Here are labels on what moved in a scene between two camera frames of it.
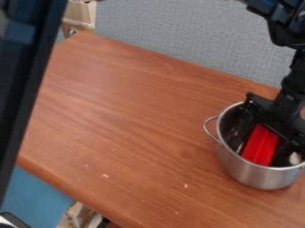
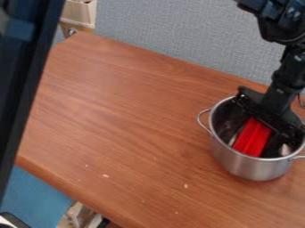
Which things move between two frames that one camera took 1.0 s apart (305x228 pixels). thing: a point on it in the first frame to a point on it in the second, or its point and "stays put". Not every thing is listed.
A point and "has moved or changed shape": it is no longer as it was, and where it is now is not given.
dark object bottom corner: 11,221 stays put
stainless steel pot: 245,172 has moved or changed shape
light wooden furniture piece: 80,18 stays put
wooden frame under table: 82,216 stays put
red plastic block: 261,146 has moved or changed shape
